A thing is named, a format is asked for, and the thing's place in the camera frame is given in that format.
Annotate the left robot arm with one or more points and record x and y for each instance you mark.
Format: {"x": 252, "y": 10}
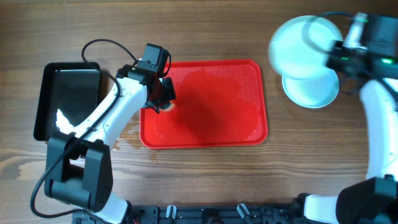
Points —
{"x": 78, "y": 164}

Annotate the green and yellow sponge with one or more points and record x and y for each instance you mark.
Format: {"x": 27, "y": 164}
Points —
{"x": 167, "y": 107}

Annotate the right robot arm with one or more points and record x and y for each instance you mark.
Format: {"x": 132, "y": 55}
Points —
{"x": 373, "y": 200}

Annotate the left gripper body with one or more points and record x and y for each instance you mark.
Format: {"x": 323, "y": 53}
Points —
{"x": 166, "y": 92}

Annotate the white plate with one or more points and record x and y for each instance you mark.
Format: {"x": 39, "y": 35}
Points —
{"x": 312, "y": 94}
{"x": 290, "y": 56}

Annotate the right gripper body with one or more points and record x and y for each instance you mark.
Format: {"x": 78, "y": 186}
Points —
{"x": 337, "y": 58}

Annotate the black rectangular water tub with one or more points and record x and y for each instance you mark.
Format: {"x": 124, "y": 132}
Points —
{"x": 69, "y": 93}

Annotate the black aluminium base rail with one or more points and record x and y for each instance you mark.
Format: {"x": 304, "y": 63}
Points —
{"x": 268, "y": 213}

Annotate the red plastic tray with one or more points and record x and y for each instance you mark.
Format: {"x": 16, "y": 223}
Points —
{"x": 219, "y": 103}

